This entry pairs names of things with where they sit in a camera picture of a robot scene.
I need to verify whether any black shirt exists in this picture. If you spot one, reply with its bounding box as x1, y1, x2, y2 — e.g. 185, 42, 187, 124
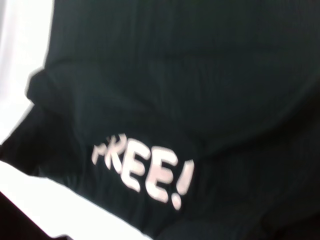
0, 0, 320, 240

